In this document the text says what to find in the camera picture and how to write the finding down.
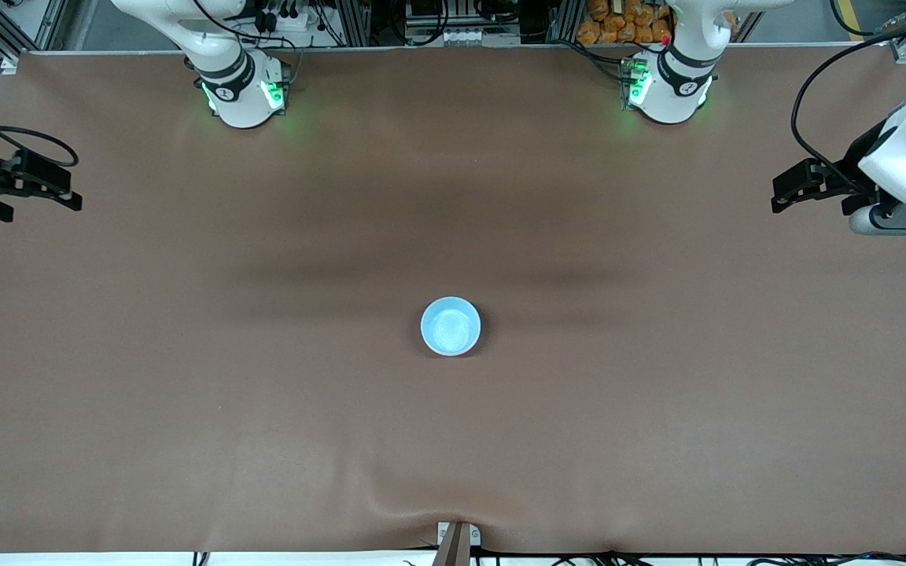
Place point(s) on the grey metal clamp bracket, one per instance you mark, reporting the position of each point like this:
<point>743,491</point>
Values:
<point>457,542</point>

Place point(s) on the blue bowl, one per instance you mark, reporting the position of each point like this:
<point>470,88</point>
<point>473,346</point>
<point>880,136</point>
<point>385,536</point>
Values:
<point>451,326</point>

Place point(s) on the white power strip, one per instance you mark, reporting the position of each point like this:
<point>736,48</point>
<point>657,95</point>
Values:
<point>300,22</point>

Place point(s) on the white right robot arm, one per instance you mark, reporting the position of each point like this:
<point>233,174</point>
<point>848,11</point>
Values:
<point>237,86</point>

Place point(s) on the orange snack bags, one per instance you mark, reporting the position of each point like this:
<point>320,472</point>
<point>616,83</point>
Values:
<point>610,27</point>

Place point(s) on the brown table mat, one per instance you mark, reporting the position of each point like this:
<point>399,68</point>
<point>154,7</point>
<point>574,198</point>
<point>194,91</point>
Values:
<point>453,196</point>

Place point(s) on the aluminium frame post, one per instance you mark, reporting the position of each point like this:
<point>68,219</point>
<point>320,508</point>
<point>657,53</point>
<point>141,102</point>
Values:
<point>563,20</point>
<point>355,20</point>

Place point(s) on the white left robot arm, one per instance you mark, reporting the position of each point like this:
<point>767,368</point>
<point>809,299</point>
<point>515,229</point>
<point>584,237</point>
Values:
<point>669,90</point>

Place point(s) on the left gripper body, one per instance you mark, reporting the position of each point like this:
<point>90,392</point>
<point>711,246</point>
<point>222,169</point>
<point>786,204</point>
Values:
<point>856,163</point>

